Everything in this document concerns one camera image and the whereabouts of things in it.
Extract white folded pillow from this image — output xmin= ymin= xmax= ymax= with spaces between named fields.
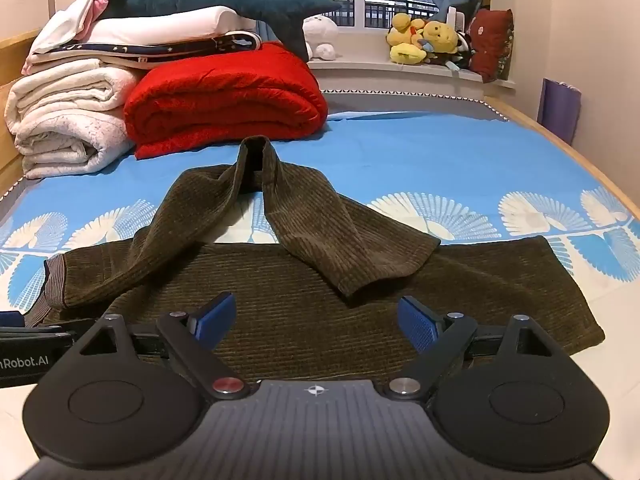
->
xmin=85 ymin=6 xmax=258 ymax=47

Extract purple paper bag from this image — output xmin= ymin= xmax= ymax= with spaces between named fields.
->
xmin=541 ymin=78 xmax=583 ymax=146

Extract brown corduroy pants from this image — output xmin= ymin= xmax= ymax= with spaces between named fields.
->
xmin=25 ymin=136 xmax=607 ymax=382

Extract yellow plush toy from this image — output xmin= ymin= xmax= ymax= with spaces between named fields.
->
xmin=389 ymin=42 xmax=428 ymax=66
xmin=386 ymin=12 xmax=426 ymax=47
xmin=420 ymin=20 xmax=461 ymax=63

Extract red folded quilt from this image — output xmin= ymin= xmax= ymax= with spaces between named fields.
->
xmin=123 ymin=41 xmax=329 ymax=160

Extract white folded fleece blanket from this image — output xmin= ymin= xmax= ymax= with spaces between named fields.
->
xmin=4 ymin=57 xmax=146 ymax=181

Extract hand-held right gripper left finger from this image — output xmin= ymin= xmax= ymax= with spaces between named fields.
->
xmin=75 ymin=292 xmax=251 ymax=403

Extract blue printed bed sheet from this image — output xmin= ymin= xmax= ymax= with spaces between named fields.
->
xmin=0 ymin=109 xmax=640 ymax=322

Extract white folded cloth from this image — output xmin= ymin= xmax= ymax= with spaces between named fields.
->
xmin=27 ymin=0 xmax=103 ymax=58

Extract dark red cushion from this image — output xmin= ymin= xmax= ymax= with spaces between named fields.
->
xmin=467 ymin=8 xmax=516 ymax=84

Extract navy star-print blanket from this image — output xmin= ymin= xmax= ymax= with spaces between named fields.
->
xmin=47 ymin=30 xmax=263 ymax=70

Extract pink cloth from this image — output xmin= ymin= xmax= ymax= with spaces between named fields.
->
xmin=80 ymin=0 xmax=109 ymax=41

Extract white window sill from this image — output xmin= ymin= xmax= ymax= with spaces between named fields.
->
xmin=305 ymin=54 xmax=517 ymax=92

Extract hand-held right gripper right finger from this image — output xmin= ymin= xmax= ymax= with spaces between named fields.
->
xmin=382 ymin=295 xmax=568 ymax=403

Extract white seal plush toy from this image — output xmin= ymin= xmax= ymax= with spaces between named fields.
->
xmin=301 ymin=14 xmax=340 ymax=61

